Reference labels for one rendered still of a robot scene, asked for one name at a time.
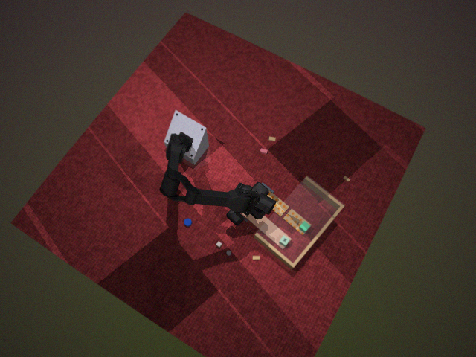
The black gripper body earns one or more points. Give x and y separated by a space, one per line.
236 217

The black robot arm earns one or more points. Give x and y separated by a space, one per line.
243 199

